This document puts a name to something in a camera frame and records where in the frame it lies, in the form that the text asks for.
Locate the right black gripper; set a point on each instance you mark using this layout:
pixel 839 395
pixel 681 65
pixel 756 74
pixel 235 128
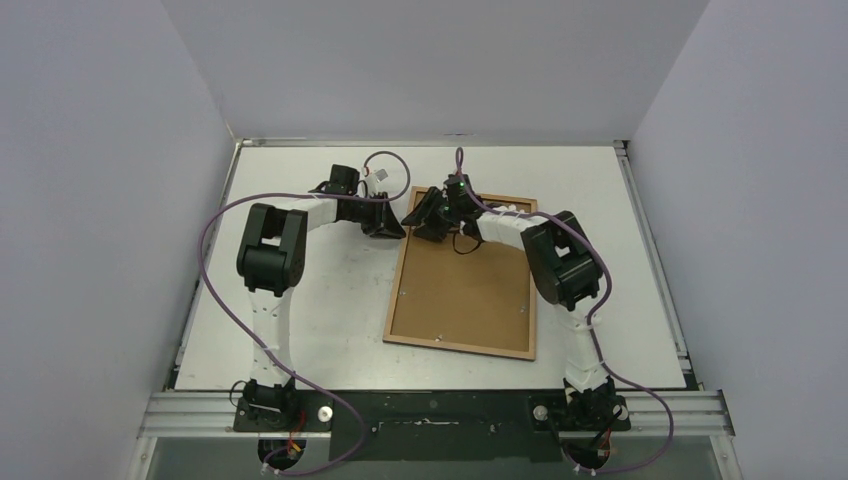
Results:
pixel 433 216

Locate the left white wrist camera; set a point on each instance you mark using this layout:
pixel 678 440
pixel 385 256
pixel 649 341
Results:
pixel 374 180

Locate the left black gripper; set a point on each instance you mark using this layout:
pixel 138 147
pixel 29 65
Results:
pixel 384 215

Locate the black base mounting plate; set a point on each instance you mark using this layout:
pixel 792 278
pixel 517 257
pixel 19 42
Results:
pixel 459 425

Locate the aluminium front rail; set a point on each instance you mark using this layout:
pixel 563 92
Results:
pixel 186 414

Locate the blue wooden picture frame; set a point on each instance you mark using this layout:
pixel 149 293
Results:
pixel 464 348

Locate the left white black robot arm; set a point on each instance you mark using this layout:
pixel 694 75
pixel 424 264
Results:
pixel 271 261

